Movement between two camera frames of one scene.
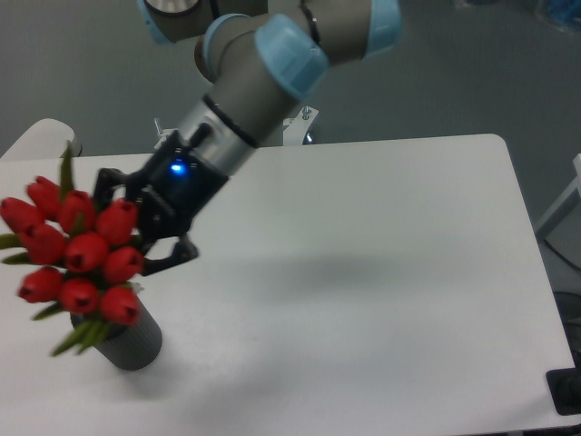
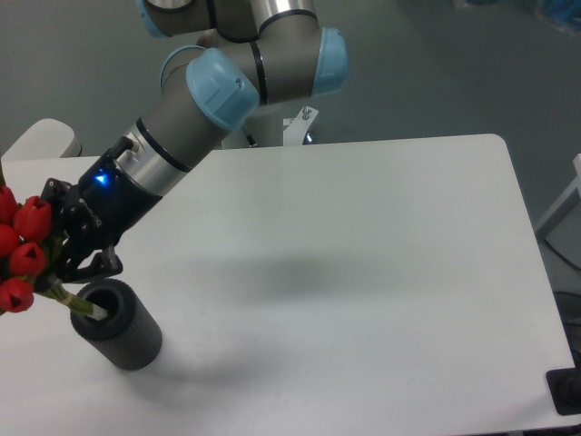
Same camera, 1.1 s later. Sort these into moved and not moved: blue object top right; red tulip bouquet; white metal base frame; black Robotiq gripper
Moved: red tulip bouquet; black Robotiq gripper
Not moved: white metal base frame; blue object top right
